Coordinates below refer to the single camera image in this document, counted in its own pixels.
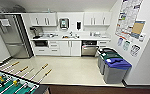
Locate dish rack with dishes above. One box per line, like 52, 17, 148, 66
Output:
40, 32, 59, 39

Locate black soap dispenser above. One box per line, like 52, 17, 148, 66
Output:
76, 21, 82, 31

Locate green recycling bins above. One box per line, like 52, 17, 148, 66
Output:
97, 47, 117, 75

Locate steel paper towel dispenser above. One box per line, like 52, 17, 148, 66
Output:
59, 18, 70, 31

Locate steel refrigerator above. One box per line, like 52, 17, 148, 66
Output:
0, 13, 34, 60

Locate large printed wall chart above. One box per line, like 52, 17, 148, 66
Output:
115, 0, 147, 43

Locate white drawer stack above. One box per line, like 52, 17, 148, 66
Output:
97, 39, 111, 51
48, 39, 61, 57

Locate wooden foosball table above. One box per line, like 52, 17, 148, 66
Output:
0, 60, 54, 94

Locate chrome faucet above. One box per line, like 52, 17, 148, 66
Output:
69, 31, 74, 38

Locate white single drawer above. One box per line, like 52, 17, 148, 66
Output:
34, 46, 50, 56

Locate black built-in microwave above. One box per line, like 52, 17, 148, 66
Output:
34, 39, 49, 48

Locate small pale wall poster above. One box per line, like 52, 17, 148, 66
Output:
129, 44, 141, 58

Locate small green wall poster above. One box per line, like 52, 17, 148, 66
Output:
122, 39, 131, 52

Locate green lidded trash bin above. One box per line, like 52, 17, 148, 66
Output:
99, 51, 124, 80

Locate stainless steel dishwasher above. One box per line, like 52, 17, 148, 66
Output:
80, 40, 99, 57

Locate small blue wall poster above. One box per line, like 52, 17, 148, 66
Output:
116, 37, 125, 48

